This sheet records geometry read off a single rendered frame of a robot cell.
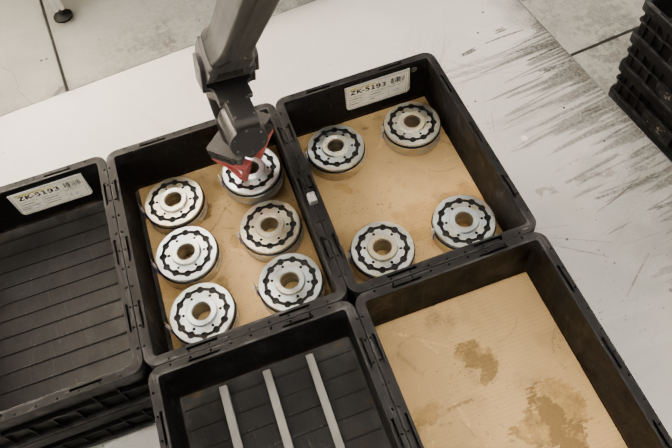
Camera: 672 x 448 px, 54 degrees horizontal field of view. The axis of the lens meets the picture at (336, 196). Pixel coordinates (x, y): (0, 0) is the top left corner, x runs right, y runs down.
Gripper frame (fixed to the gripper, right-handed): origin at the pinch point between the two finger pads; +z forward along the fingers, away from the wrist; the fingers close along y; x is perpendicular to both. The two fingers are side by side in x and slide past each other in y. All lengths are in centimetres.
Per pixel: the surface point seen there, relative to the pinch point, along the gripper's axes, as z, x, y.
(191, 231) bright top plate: 3.2, 4.2, -13.8
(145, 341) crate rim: -3.3, -3.5, -34.3
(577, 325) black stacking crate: 1, -57, -6
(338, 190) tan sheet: 6.3, -13.9, 4.8
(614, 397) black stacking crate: 3, -64, -13
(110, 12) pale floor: 85, 143, 96
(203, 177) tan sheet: 5.9, 10.1, -2.1
